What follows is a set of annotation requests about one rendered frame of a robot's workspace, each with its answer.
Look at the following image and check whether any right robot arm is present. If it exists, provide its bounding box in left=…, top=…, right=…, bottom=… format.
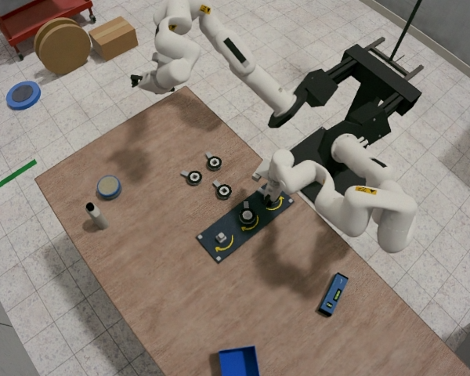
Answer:
left=150, top=0, right=297, bottom=118

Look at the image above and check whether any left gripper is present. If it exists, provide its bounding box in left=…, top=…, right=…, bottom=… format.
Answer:
left=263, top=180, right=282, bottom=207

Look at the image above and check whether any blue box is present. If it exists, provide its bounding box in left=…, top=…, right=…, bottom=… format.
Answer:
left=219, top=346, right=260, bottom=376

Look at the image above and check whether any white plastic bottle with black cap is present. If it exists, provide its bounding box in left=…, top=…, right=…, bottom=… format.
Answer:
left=85, top=202, right=109, bottom=230

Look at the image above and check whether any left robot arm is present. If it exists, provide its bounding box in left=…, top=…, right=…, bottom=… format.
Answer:
left=251, top=134, right=418, bottom=254

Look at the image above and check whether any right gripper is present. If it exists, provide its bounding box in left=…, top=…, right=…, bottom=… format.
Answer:
left=130, top=70, right=175, bottom=95

